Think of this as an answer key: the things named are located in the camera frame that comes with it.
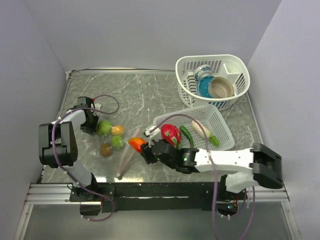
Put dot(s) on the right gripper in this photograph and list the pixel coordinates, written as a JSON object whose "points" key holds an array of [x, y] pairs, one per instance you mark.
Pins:
{"points": [[147, 151]]}

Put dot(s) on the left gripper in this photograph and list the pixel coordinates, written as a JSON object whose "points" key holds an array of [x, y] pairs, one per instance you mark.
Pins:
{"points": [[92, 129]]}

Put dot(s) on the fake green apple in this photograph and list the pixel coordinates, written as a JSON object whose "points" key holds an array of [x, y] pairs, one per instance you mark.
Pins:
{"points": [[117, 142], [104, 128]]}

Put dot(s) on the fake red dragon fruit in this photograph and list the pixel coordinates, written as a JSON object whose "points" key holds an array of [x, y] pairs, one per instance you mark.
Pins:
{"points": [[171, 134]]}

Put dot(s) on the clear zip top bag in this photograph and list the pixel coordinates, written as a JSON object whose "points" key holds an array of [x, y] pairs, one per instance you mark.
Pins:
{"points": [[125, 157]]}

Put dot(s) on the fake carrot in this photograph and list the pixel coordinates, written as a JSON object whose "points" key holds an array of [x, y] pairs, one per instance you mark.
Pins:
{"points": [[137, 143]]}

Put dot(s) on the fake orange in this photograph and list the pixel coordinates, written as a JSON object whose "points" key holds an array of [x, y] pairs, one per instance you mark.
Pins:
{"points": [[118, 130]]}

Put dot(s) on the fake brown kiwi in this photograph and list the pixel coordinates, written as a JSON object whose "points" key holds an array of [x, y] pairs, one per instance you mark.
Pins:
{"points": [[106, 149]]}

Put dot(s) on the fake green chili pepper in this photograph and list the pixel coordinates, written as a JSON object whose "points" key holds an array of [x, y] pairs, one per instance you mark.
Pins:
{"points": [[187, 134]]}

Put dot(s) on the fake white radish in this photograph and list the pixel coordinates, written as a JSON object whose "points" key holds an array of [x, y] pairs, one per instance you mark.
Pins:
{"points": [[205, 133]]}

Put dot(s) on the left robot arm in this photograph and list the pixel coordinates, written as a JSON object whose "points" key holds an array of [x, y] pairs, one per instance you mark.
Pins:
{"points": [[57, 146]]}

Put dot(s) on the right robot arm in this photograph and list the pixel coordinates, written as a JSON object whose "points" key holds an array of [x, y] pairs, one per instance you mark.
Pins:
{"points": [[242, 169]]}

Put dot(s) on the rectangular white perforated basket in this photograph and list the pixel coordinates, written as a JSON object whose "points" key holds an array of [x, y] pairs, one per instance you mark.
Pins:
{"points": [[210, 117]]}

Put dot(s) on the teal plate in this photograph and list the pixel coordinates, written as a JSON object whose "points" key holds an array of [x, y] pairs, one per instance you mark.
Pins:
{"points": [[202, 86]]}

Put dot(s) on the beige bowl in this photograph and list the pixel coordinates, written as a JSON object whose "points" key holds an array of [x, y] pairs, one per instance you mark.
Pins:
{"points": [[220, 88]]}

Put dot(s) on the blue white patterned bowl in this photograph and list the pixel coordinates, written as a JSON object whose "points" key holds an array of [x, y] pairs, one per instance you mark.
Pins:
{"points": [[202, 71]]}

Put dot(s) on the round white dish basket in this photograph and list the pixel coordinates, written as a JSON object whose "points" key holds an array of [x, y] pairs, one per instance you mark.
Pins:
{"points": [[227, 66]]}

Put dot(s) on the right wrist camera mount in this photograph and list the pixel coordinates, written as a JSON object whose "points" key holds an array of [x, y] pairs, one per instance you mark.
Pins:
{"points": [[153, 133]]}

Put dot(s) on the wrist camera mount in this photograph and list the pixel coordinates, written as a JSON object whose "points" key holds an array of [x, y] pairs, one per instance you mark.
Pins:
{"points": [[153, 133], [95, 105]]}

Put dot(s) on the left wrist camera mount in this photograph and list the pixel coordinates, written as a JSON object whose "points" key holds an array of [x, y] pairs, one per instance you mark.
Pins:
{"points": [[95, 105]]}

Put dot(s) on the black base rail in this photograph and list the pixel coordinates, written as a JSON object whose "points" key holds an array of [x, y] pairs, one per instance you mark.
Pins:
{"points": [[92, 205]]}

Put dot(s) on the aluminium frame rail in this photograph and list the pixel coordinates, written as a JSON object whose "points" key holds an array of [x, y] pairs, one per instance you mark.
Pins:
{"points": [[60, 193]]}

